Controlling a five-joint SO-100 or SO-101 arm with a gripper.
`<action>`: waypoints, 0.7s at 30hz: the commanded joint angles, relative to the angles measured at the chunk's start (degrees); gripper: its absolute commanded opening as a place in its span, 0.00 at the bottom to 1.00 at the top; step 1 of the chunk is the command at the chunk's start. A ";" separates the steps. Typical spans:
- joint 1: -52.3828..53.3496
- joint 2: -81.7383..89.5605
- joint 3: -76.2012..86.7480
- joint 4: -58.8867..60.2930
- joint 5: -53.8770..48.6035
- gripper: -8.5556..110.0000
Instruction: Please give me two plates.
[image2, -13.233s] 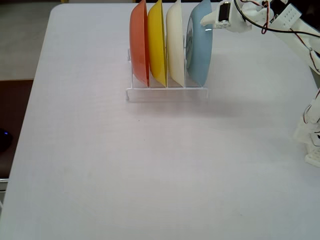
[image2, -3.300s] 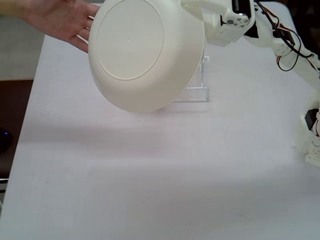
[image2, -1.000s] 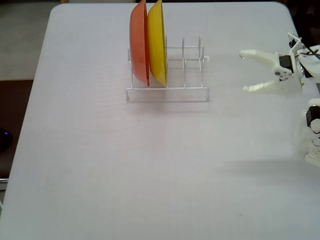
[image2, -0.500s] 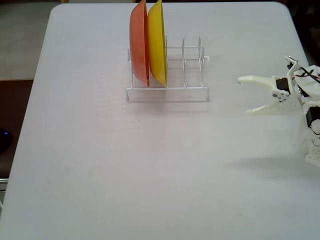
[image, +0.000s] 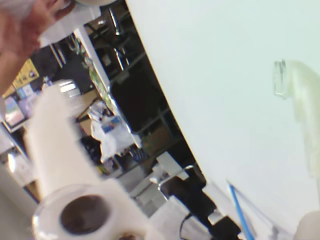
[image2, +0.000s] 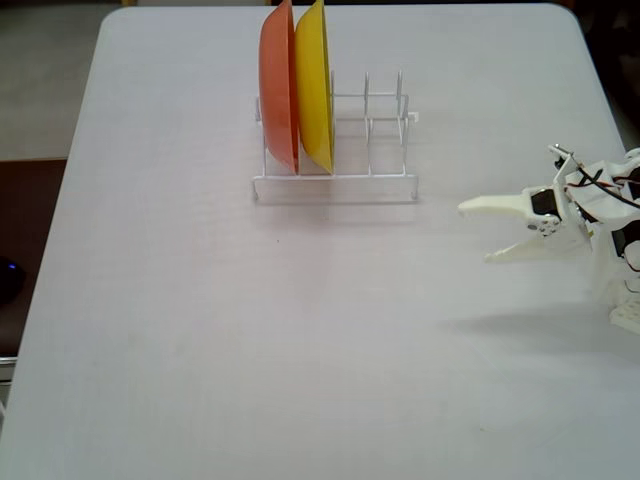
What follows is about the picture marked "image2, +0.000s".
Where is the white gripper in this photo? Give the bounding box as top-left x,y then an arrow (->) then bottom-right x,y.
457,182 -> 596,265

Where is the yellow plate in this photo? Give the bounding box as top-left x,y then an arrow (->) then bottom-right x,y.
294,0 -> 335,176

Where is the orange plate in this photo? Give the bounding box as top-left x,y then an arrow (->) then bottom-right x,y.
258,0 -> 303,176

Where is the dark brown furniture top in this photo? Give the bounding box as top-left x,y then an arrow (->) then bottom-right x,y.
0,158 -> 69,359

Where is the black computer mouse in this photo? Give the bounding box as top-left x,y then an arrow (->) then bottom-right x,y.
0,254 -> 26,305

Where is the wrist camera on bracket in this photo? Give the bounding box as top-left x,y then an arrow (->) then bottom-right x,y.
547,143 -> 581,189

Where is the red servo wire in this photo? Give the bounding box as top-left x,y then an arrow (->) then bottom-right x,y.
564,171 -> 624,191

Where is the black camera cable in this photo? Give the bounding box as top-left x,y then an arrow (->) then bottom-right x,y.
572,167 -> 640,210

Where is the white wire dish rack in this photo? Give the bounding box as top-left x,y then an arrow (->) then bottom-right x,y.
251,69 -> 420,205

